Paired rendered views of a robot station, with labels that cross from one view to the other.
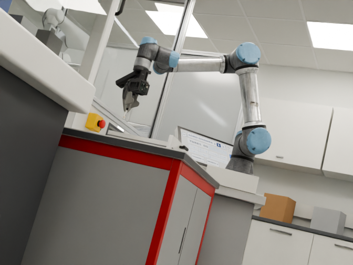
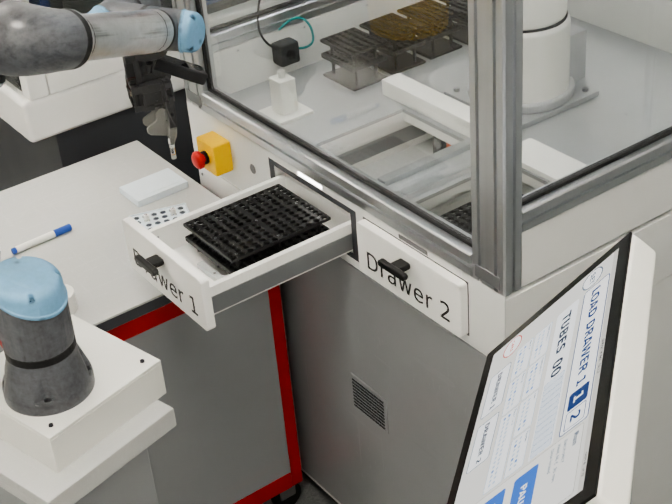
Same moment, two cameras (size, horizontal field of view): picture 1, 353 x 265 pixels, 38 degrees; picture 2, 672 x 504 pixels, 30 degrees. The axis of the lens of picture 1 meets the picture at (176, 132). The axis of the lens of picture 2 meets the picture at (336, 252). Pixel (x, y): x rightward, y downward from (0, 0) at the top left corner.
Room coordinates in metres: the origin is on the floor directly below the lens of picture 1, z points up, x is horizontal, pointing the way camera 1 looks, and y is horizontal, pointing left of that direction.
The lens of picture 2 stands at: (3.92, -1.38, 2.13)
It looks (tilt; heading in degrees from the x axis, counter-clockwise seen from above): 33 degrees down; 127
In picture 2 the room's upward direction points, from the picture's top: 5 degrees counter-clockwise
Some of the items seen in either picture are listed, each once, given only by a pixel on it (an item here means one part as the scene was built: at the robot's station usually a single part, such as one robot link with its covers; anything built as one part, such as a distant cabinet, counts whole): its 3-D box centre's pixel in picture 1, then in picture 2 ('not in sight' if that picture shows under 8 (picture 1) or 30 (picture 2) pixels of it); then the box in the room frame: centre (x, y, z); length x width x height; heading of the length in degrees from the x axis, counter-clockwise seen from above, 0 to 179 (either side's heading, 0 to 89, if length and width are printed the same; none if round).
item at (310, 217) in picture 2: not in sight; (258, 234); (2.56, 0.16, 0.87); 0.22 x 0.18 x 0.06; 71
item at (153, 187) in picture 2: not in sight; (153, 187); (2.12, 0.33, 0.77); 0.13 x 0.09 x 0.02; 71
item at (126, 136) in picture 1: (137, 146); (262, 234); (2.56, 0.17, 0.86); 0.40 x 0.26 x 0.06; 71
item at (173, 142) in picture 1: (176, 152); (167, 271); (2.50, -0.03, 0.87); 0.29 x 0.02 x 0.11; 161
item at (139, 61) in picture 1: (142, 65); not in sight; (2.28, 0.23, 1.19); 0.08 x 0.08 x 0.05
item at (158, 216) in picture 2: not in sight; (162, 226); (2.26, 0.20, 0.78); 0.12 x 0.08 x 0.04; 54
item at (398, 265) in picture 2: not in sight; (397, 267); (2.89, 0.15, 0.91); 0.07 x 0.04 x 0.01; 161
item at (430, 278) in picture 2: not in sight; (410, 276); (2.90, 0.17, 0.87); 0.29 x 0.02 x 0.11; 161
